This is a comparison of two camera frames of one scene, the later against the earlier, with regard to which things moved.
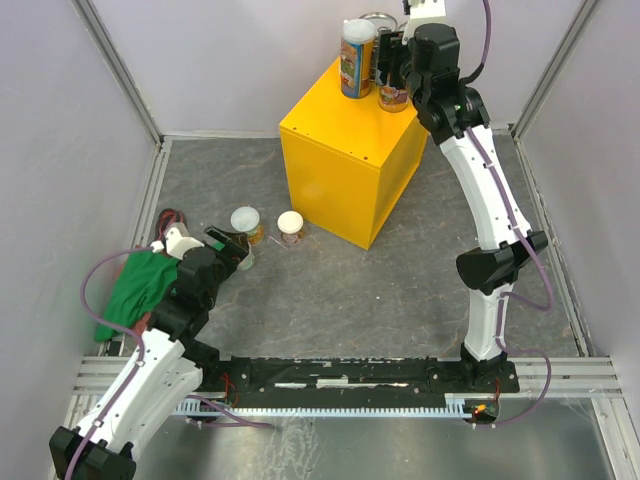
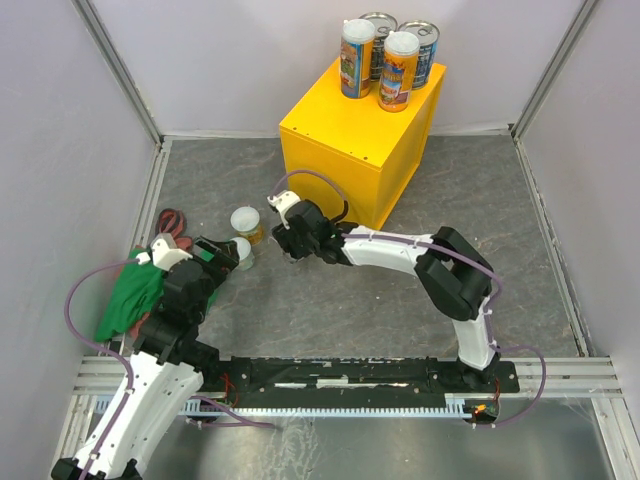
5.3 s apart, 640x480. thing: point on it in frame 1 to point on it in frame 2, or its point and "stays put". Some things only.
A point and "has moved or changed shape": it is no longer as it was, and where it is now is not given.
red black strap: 166,219 stays put
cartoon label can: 357,49 stays put
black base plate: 283,379 stays put
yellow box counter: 350,165 stays put
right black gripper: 388,55 to 288,240
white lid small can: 289,224 has moved or changed shape
